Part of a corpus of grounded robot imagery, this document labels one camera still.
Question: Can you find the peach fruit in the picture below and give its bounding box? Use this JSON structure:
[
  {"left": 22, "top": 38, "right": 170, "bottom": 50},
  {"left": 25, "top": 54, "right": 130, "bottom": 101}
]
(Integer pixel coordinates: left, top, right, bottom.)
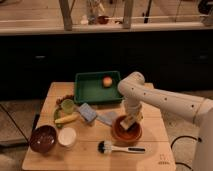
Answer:
[{"left": 102, "top": 76, "right": 112, "bottom": 88}]

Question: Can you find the black white dish brush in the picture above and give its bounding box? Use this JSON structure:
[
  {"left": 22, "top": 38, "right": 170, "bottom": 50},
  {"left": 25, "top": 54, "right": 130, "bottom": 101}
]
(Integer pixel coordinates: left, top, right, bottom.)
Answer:
[{"left": 97, "top": 141, "right": 145, "bottom": 154}]

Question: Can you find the red orange bowl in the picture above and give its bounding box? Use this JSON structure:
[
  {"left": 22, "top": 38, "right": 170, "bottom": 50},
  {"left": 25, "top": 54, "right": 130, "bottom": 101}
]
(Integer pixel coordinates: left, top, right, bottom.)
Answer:
[{"left": 111, "top": 115, "right": 142, "bottom": 143}]

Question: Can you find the dark red bowl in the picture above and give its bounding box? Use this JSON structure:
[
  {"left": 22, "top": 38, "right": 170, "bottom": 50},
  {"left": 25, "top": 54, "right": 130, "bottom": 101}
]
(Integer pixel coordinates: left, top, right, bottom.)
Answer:
[{"left": 29, "top": 125, "right": 57, "bottom": 154}]

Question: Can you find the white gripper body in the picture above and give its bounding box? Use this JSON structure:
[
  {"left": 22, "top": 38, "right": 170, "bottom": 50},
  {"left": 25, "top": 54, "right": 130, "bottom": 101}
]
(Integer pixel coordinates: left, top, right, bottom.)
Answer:
[{"left": 124, "top": 98, "right": 143, "bottom": 121}]

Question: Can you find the light green cup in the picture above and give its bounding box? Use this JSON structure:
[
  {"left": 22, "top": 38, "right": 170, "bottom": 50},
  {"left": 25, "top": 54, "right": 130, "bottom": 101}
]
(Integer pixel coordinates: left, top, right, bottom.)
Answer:
[{"left": 61, "top": 99, "right": 74, "bottom": 114}]

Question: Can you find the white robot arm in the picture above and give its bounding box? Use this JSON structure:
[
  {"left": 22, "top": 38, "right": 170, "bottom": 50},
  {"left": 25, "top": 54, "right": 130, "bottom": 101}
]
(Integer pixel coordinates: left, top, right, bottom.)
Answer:
[{"left": 117, "top": 72, "right": 213, "bottom": 171}]

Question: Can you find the red bead string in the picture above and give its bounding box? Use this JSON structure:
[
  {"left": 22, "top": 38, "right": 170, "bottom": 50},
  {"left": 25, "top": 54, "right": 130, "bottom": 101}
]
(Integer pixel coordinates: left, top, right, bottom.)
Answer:
[{"left": 55, "top": 94, "right": 75, "bottom": 106}]

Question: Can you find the green cucumber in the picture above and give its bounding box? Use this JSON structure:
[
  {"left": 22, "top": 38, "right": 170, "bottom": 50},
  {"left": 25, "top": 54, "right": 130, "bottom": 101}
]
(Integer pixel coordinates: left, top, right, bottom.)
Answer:
[{"left": 54, "top": 108, "right": 63, "bottom": 129}]

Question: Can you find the beige eraser block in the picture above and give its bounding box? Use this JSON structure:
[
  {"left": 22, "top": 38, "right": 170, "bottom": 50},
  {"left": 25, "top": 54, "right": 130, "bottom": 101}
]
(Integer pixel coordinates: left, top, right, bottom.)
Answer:
[{"left": 120, "top": 117, "right": 136, "bottom": 130}]

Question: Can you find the white cup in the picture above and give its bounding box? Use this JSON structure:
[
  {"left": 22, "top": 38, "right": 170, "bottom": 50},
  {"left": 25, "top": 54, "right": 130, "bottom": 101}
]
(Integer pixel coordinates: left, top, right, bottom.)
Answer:
[{"left": 58, "top": 127, "right": 77, "bottom": 147}]

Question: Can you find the green plastic tray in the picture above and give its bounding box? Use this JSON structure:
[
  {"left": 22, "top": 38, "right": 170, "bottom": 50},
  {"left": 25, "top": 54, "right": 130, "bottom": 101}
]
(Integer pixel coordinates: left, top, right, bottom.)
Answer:
[{"left": 74, "top": 71, "right": 123, "bottom": 104}]

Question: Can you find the black cable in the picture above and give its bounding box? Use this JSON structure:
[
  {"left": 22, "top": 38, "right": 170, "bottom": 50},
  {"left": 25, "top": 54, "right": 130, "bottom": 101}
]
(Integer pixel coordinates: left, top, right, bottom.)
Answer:
[{"left": 170, "top": 134, "right": 201, "bottom": 171}]

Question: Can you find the grey blue cloth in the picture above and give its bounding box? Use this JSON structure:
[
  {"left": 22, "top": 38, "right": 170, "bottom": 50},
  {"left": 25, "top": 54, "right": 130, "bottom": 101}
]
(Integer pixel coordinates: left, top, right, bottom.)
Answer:
[{"left": 97, "top": 111, "right": 118, "bottom": 126}]

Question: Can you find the blue sponge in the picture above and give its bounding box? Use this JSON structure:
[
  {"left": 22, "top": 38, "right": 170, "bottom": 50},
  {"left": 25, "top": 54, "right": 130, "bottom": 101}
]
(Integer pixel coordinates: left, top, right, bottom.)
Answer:
[{"left": 78, "top": 103, "right": 97, "bottom": 124}]

